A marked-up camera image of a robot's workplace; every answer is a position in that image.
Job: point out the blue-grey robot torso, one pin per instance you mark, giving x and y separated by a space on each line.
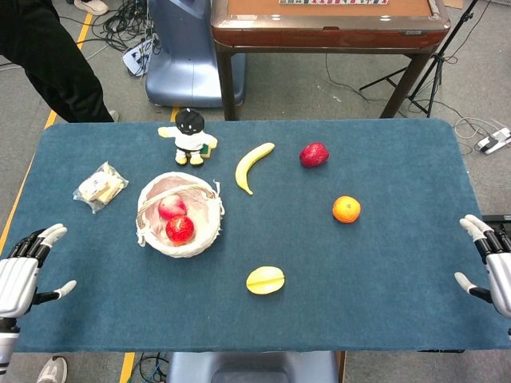
251 367

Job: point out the yellow banana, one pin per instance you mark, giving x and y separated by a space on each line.
245 167

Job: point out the grey shoe tip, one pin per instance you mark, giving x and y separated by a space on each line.
114 115

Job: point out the orange fruit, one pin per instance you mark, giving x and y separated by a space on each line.
346 209

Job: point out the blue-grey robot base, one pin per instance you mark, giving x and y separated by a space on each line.
183 60

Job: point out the brown mahjong table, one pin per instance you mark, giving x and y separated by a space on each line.
327 36

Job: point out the white power strip with plugs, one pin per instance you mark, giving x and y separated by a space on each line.
135 58

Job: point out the bright red apple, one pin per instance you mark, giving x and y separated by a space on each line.
179 230

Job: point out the black-headed plush doll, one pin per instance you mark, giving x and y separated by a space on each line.
191 141

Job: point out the person's black trouser leg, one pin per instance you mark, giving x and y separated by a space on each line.
48 60

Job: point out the row of mahjong tiles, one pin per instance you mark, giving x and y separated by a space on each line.
333 2

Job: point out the pink peach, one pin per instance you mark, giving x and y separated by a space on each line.
171 207

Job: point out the clear bag of snacks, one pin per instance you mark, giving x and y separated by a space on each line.
100 187

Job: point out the white cloth-lined wicker basket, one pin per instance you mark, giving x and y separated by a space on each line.
199 247

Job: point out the grey sneaker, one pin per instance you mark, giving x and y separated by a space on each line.
52 371

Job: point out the black tripod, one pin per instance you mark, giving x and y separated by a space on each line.
439 60

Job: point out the blue table cloth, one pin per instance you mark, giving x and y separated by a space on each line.
359 287

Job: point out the yellow starfruit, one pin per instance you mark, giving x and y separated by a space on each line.
265 280

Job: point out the black box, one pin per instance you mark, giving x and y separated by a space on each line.
497 218

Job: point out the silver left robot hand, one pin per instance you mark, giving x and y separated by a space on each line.
18 275

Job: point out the white shoe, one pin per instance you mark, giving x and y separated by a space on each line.
91 6

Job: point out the dark red apple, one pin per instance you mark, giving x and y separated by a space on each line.
314 155

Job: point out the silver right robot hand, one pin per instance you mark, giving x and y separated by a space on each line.
499 271

